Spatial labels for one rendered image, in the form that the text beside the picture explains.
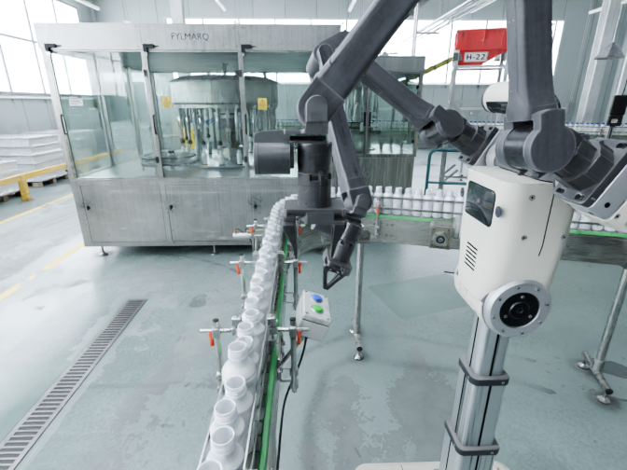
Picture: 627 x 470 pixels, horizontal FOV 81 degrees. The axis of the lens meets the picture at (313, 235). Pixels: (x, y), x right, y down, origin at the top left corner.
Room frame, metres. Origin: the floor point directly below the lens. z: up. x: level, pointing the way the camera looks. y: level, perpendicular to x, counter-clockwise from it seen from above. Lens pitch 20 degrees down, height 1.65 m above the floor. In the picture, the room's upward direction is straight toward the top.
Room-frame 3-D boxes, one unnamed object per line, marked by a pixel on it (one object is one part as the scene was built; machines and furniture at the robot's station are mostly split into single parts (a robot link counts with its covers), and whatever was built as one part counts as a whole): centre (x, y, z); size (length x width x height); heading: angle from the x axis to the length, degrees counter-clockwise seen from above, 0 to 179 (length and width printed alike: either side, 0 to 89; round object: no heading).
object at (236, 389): (0.56, 0.15, 1.08); 0.06 x 0.06 x 0.17
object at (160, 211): (5.20, 1.20, 1.18); 2.88 x 2.73 x 2.35; 92
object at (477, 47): (7.06, -2.89, 1.40); 0.92 x 0.72 x 2.80; 74
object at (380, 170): (6.63, -0.79, 1.15); 1.63 x 1.62 x 2.30; 2
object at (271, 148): (0.61, 0.04, 1.60); 0.12 x 0.09 x 0.12; 94
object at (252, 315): (0.80, 0.15, 1.08); 0.06 x 0.06 x 0.17
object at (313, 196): (0.61, 0.00, 1.51); 0.10 x 0.07 x 0.07; 91
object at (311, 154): (0.61, 0.00, 1.57); 0.07 x 0.06 x 0.07; 94
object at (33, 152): (8.03, 6.31, 0.50); 1.23 x 1.04 x 1.00; 92
